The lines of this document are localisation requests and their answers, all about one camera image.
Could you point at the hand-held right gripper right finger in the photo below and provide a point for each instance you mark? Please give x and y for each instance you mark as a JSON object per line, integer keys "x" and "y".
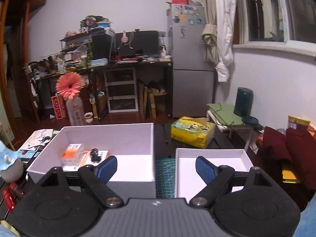
{"x": 205, "y": 169}

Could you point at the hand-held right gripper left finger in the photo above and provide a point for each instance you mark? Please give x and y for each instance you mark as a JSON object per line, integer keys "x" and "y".
{"x": 108, "y": 169}

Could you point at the small black clip mount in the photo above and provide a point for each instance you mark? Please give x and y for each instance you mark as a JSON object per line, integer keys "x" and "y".
{"x": 95, "y": 155}

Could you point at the white box lid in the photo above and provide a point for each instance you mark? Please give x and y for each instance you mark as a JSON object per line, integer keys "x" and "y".
{"x": 185, "y": 177}

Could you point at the white storage box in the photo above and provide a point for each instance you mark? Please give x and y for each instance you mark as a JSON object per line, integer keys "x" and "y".
{"x": 133, "y": 140}

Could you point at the orange label small box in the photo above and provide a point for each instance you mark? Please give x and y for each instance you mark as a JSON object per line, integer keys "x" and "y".
{"x": 72, "y": 154}

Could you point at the black slatted desktop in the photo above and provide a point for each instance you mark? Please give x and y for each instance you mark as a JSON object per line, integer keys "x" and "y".
{"x": 160, "y": 138}

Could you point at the yellow edged white carton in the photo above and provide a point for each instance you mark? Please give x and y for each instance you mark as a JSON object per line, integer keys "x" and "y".
{"x": 105, "y": 154}

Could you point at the white small carton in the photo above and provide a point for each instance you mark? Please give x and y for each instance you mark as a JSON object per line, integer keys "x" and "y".
{"x": 71, "y": 168}

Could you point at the yellow tissue pack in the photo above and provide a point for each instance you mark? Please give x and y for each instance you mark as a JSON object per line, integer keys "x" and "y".
{"x": 192, "y": 132}

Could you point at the green cutting mat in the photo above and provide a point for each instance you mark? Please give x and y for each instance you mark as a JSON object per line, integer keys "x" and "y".
{"x": 165, "y": 177}

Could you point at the small white plant pot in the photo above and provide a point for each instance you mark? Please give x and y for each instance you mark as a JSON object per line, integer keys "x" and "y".
{"x": 88, "y": 117}

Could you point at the green low table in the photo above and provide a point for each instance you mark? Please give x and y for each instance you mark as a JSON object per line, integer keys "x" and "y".
{"x": 222, "y": 113}

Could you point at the pink drink bottle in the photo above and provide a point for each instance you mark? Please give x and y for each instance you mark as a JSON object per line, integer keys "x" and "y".
{"x": 75, "y": 112}

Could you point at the white drawer unit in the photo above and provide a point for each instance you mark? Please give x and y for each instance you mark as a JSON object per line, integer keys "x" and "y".
{"x": 121, "y": 103}

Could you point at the blossom print paper packet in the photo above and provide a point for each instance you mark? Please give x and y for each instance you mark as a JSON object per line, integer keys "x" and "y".
{"x": 39, "y": 138}

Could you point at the dark green cylindrical appliance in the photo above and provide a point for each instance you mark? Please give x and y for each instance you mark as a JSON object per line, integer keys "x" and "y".
{"x": 243, "y": 101}

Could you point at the blue picture book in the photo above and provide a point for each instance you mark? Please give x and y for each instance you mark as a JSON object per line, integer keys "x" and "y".
{"x": 29, "y": 156}

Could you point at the red sign board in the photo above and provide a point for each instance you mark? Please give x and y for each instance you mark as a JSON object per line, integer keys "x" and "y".
{"x": 57, "y": 107}

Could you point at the brown cardboard sheets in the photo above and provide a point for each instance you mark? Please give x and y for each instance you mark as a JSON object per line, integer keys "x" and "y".
{"x": 148, "y": 98}

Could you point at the yellow flat object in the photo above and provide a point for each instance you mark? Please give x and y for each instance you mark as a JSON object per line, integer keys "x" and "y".
{"x": 290, "y": 174}

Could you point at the dark computer desk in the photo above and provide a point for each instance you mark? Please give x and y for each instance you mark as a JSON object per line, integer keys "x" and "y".
{"x": 169, "y": 91}

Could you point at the pink gerbera flower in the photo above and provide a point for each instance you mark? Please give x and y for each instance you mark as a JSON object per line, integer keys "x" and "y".
{"x": 69, "y": 86}

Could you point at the dark red cloth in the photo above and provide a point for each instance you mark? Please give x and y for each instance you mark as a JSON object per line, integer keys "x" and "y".
{"x": 296, "y": 153}

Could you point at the blue white mountain jar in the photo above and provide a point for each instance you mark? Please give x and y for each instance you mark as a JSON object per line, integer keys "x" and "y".
{"x": 12, "y": 167}

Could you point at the yellow snack box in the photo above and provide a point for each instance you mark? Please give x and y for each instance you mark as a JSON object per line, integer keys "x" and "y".
{"x": 297, "y": 123}

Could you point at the light blue wipes pack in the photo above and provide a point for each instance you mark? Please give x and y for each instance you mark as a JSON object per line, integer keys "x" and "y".
{"x": 99, "y": 63}

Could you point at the green white cup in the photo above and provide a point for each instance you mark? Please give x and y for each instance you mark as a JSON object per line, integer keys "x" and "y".
{"x": 84, "y": 63}

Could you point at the silver refrigerator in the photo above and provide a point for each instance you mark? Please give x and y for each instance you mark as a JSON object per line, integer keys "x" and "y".
{"x": 192, "y": 54}

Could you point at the black computer tower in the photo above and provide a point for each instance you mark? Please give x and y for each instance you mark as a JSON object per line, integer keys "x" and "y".
{"x": 103, "y": 47}

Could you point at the white pump bottle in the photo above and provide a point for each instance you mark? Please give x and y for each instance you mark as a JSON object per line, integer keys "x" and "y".
{"x": 163, "y": 53}

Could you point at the black monitor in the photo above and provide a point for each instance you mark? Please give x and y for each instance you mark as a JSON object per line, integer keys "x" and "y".
{"x": 143, "y": 43}

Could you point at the pink headphones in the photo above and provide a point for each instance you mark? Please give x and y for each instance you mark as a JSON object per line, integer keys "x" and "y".
{"x": 124, "y": 38}

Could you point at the dark desk shelf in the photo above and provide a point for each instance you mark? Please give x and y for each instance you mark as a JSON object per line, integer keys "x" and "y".
{"x": 64, "y": 40}

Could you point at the white curtain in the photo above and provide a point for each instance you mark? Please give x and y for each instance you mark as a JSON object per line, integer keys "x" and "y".
{"x": 222, "y": 17}

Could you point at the window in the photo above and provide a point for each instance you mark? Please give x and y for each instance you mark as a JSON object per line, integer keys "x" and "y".
{"x": 271, "y": 9}

